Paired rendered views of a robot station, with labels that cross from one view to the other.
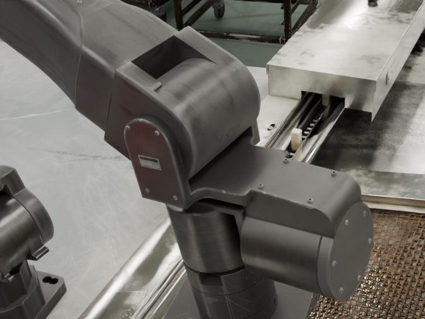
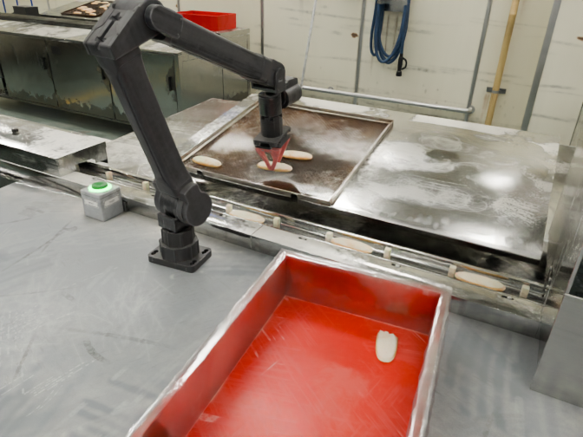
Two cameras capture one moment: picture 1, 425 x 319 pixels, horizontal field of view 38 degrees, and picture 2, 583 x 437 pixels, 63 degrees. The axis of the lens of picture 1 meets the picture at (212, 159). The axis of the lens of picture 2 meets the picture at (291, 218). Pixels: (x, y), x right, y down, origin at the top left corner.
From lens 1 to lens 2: 1.22 m
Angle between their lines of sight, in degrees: 77
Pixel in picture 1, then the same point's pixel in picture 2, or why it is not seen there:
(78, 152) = (33, 249)
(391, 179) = not seen: hidden behind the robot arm
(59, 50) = (257, 61)
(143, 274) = not seen: hidden behind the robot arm
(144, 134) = (280, 72)
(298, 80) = (73, 159)
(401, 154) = (130, 167)
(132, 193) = (101, 229)
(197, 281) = (278, 119)
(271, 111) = (79, 178)
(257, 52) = not seen: outside the picture
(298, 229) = (293, 85)
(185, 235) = (278, 103)
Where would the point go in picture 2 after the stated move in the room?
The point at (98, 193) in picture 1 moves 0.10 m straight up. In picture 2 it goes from (92, 239) to (84, 201)
